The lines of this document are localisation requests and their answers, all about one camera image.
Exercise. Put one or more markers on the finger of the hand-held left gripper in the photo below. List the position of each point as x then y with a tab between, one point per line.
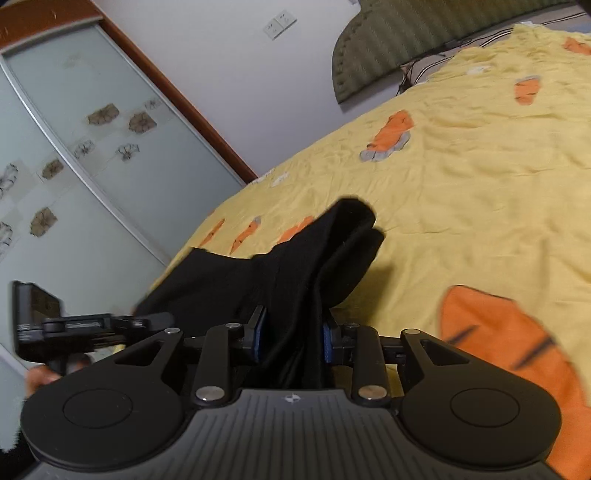
143	325

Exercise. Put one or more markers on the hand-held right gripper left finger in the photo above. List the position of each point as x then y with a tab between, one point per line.
258	337

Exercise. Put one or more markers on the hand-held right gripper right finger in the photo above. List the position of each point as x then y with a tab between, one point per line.
328	344

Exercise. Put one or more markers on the black pants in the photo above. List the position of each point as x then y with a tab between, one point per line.
300	277

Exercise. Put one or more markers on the person's left hand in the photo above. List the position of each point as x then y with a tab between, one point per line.
39	379

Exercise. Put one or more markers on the frosted glass wardrobe door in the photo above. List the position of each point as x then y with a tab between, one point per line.
115	101
55	230

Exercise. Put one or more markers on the yellow carrot print blanket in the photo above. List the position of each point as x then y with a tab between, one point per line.
461	184

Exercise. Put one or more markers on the olive padded headboard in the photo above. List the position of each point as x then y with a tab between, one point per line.
392	37

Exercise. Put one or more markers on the striped pillow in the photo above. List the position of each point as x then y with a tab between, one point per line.
461	55

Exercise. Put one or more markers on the brown wooden wardrobe frame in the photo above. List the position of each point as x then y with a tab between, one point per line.
184	106

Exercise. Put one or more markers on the white wall socket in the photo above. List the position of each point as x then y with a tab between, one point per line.
286	21
271	28

